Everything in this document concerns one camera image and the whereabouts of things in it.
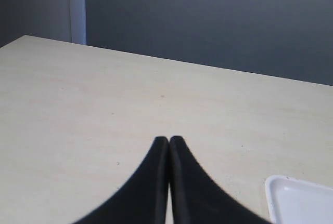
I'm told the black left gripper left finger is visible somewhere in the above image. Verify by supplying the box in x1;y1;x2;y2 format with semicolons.
76;136;169;223

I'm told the white plastic tray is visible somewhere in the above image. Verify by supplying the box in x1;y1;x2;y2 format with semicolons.
265;175;332;223

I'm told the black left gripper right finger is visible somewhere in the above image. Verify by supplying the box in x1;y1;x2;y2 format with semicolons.
169;136;268;223

